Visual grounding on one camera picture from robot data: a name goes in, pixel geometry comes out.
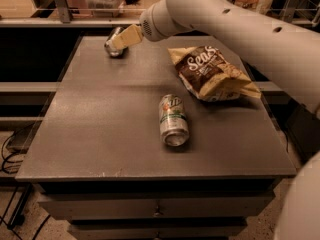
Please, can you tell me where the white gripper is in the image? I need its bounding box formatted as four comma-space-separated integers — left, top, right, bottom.
113, 0, 182, 49

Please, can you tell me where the green soda can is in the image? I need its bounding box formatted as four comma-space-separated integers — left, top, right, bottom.
104, 26, 124, 58

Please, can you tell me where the white 7up can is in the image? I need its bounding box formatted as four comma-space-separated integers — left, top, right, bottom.
159, 94, 189, 147

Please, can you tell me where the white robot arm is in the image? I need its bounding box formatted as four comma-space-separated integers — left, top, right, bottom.
111, 0, 320, 240

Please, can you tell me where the clear plastic container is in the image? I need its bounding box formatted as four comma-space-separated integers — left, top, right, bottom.
86, 0, 124, 18

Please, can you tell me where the brown chip bag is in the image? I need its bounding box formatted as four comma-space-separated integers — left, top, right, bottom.
168, 46, 261, 102

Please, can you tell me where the grey drawer cabinet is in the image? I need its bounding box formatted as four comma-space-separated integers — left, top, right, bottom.
15, 34, 298, 240

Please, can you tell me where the upper drawer front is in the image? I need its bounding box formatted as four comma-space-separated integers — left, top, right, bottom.
38, 191, 275, 221

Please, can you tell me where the drawer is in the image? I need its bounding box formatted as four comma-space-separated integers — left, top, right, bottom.
68, 217, 247, 240
38, 191, 275, 221

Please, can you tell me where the lower drawer front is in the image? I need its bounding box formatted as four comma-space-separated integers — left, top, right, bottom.
68, 217, 247, 240

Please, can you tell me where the grey shelf rail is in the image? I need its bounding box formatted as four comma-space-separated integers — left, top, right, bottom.
0, 18, 139, 28

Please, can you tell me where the black cables left floor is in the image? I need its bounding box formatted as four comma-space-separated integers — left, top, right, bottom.
0, 122, 51, 240

